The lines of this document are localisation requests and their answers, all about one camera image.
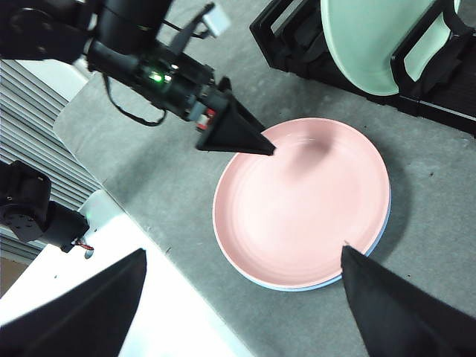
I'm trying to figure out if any pale grey camera box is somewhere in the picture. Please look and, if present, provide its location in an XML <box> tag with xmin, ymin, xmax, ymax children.
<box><xmin>202</xmin><ymin>3</ymin><xmax>232</xmax><ymax>39</ymax></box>

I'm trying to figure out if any blue round plate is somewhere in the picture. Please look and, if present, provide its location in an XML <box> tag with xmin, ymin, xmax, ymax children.
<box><xmin>213</xmin><ymin>185</ymin><xmax>393</xmax><ymax>293</ymax></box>

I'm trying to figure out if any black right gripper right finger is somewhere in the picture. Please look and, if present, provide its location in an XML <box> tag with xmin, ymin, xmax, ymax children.
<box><xmin>341</xmin><ymin>245</ymin><xmax>476</xmax><ymax>357</ymax></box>

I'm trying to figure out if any green round plate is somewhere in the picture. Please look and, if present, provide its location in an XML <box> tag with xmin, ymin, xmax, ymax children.
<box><xmin>320</xmin><ymin>0</ymin><xmax>463</xmax><ymax>97</ymax></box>

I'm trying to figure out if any pink round plate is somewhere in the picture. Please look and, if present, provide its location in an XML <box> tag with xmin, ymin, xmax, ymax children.
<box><xmin>212</xmin><ymin>118</ymin><xmax>391</xmax><ymax>289</ymax></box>

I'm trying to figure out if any black cable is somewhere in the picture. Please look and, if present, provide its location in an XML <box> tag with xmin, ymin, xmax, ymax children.
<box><xmin>103</xmin><ymin>72</ymin><xmax>167</xmax><ymax>128</ymax></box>

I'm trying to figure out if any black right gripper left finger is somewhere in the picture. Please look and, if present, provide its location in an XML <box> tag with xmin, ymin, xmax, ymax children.
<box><xmin>0</xmin><ymin>248</ymin><xmax>148</xmax><ymax>357</ymax></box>

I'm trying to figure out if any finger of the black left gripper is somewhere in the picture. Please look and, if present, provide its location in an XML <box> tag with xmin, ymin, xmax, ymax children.
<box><xmin>196</xmin><ymin>99</ymin><xmax>277</xmax><ymax>157</ymax></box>
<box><xmin>219</xmin><ymin>76</ymin><xmax>266</xmax><ymax>133</ymax></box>

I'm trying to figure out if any black plastic plate rack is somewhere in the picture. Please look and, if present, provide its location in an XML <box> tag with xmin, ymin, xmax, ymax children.
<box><xmin>249</xmin><ymin>0</ymin><xmax>476</xmax><ymax>141</ymax></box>

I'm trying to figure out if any grey ribbed panel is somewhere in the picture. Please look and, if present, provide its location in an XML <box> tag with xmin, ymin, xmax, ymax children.
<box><xmin>0</xmin><ymin>59</ymin><xmax>103</xmax><ymax>256</ymax></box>

